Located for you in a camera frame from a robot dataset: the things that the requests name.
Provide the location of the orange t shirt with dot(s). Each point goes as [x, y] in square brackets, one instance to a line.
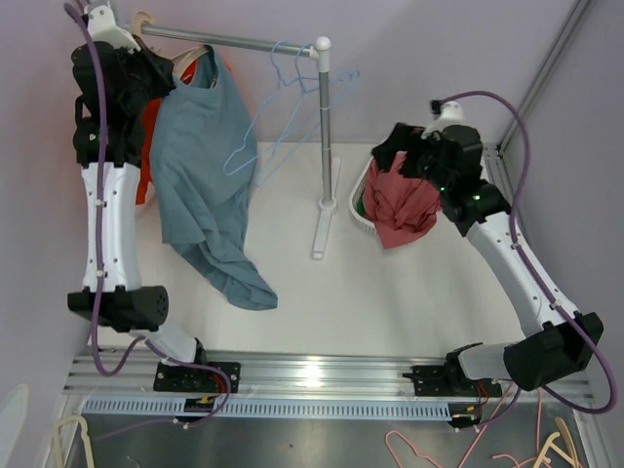
[148, 120]

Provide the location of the grey metal clothes rack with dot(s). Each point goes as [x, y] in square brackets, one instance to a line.
[330, 167]

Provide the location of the pink wire hanger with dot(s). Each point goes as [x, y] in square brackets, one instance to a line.
[510, 436]

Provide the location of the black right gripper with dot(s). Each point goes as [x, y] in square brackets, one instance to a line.
[401, 139]

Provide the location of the beige hanger on floor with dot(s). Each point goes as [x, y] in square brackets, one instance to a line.
[561, 443]
[63, 432]

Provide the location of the beige wooden hanger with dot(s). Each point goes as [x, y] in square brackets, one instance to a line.
[185, 63]
[140, 19]

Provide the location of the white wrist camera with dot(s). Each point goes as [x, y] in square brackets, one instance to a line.
[445, 114]
[103, 26]

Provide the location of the aluminium mounting rail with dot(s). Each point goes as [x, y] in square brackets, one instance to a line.
[265, 375]

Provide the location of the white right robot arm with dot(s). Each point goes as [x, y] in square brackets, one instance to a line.
[559, 341]

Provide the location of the green t shirt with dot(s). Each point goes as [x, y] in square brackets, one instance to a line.
[360, 207]

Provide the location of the grey blue t shirt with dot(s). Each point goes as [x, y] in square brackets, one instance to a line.
[202, 162]

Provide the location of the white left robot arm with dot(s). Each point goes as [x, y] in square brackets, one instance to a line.
[113, 294]

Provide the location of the beige hanger on floor right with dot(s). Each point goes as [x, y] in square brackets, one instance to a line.
[561, 443]

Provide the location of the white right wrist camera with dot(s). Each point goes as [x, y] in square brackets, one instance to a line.
[445, 114]

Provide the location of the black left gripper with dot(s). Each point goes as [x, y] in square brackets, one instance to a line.
[162, 69]

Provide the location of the beige hanger on floor left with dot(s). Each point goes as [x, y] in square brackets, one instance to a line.
[63, 432]

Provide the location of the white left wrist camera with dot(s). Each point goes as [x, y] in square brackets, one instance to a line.
[103, 26]

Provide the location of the white slotted cable duct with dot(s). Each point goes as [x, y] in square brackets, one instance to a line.
[270, 408]

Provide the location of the white perforated plastic basket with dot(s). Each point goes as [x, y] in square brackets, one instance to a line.
[366, 181]

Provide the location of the dusty red t shirt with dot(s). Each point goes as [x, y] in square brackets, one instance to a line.
[402, 210]

